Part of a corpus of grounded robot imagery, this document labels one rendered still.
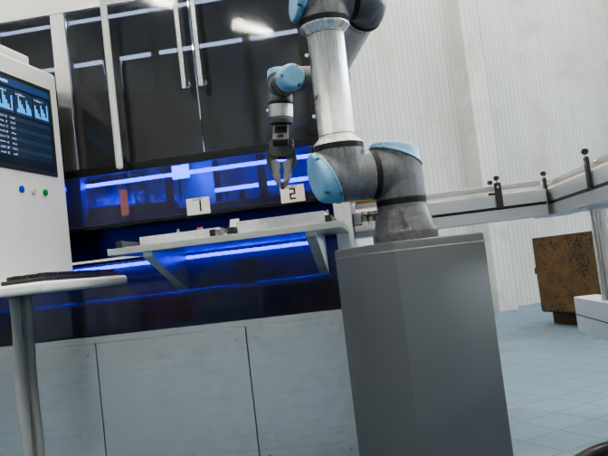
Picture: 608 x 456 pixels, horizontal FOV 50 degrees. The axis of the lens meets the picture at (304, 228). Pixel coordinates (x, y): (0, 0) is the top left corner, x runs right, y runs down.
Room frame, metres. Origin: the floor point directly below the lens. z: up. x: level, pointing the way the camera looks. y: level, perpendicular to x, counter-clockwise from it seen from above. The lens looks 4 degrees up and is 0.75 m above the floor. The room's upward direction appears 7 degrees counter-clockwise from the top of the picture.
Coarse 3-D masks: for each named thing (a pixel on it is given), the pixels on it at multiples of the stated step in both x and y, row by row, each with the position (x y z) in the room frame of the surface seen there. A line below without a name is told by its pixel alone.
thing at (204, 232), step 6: (210, 228) 2.02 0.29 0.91; (216, 228) 2.02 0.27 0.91; (222, 228) 2.06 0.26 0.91; (162, 234) 2.04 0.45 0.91; (168, 234) 2.04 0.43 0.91; (174, 234) 2.04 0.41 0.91; (180, 234) 2.03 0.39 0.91; (186, 234) 2.03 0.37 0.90; (192, 234) 2.03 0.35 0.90; (198, 234) 2.03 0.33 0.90; (204, 234) 2.03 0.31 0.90; (144, 240) 2.05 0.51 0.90; (150, 240) 2.05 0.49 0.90; (156, 240) 2.04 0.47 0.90; (162, 240) 2.04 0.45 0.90; (168, 240) 2.04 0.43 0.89; (174, 240) 2.04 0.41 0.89; (180, 240) 2.03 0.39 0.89
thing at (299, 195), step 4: (300, 184) 2.25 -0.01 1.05; (288, 188) 2.26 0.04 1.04; (296, 188) 2.25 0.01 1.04; (300, 188) 2.25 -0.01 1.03; (280, 192) 2.26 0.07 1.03; (284, 192) 2.26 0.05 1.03; (288, 192) 2.26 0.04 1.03; (292, 192) 2.26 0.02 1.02; (296, 192) 2.25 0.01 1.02; (300, 192) 2.25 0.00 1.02; (304, 192) 2.25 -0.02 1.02; (280, 196) 2.26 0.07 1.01; (284, 196) 2.26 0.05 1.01; (288, 196) 2.26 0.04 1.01; (292, 196) 2.26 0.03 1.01; (296, 196) 2.25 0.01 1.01; (300, 196) 2.25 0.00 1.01; (304, 196) 2.25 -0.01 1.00; (284, 200) 2.26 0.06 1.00; (288, 200) 2.26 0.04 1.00; (292, 200) 2.26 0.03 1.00; (296, 200) 2.25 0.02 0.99; (300, 200) 2.25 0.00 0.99; (304, 200) 2.25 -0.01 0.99
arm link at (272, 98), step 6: (270, 72) 1.91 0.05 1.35; (276, 72) 1.90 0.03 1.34; (270, 78) 1.91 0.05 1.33; (270, 84) 1.89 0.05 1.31; (270, 90) 1.91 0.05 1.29; (270, 96) 1.91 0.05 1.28; (276, 96) 1.90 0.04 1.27; (288, 96) 1.91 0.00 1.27; (270, 102) 1.92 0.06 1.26; (276, 102) 1.90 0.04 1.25; (282, 102) 1.90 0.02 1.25; (288, 102) 1.91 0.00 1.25
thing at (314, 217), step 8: (280, 216) 1.88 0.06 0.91; (288, 216) 1.88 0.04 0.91; (296, 216) 1.88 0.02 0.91; (304, 216) 1.88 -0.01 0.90; (312, 216) 1.87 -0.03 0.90; (320, 216) 1.87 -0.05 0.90; (240, 224) 1.90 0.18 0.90; (248, 224) 1.89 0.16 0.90; (256, 224) 1.89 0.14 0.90; (264, 224) 1.89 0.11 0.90; (272, 224) 1.89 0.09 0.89; (280, 224) 1.88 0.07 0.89; (288, 224) 1.88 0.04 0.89; (296, 224) 1.88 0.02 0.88; (240, 232) 1.90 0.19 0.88
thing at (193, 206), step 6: (192, 198) 2.29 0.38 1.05; (198, 198) 2.29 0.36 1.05; (204, 198) 2.29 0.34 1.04; (186, 204) 2.30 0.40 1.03; (192, 204) 2.29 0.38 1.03; (198, 204) 2.29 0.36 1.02; (204, 204) 2.29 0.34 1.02; (192, 210) 2.29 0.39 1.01; (198, 210) 2.29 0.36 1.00; (204, 210) 2.29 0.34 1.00; (210, 210) 2.29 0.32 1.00
